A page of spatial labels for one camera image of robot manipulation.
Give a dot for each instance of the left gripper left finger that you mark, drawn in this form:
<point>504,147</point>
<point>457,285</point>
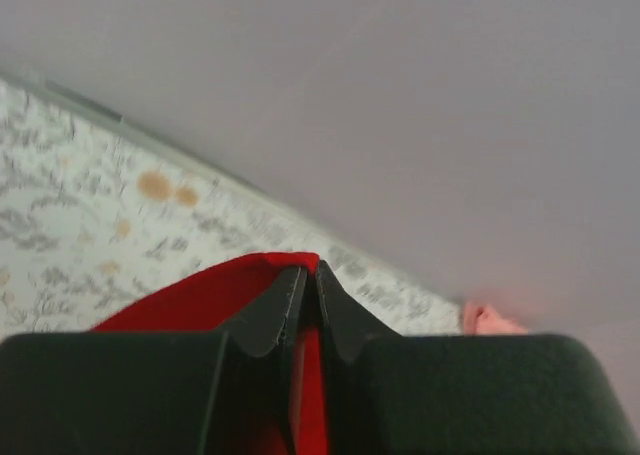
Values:
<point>111,393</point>

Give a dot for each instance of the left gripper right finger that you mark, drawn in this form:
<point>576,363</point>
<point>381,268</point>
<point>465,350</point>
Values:
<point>458,394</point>

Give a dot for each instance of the red t shirt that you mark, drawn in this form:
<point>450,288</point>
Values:
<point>220,295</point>

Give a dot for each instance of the folded pink t shirt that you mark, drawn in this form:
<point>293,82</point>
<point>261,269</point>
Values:
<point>484,319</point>

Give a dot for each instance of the floral table mat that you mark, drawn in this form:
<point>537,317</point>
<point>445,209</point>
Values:
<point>91,223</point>

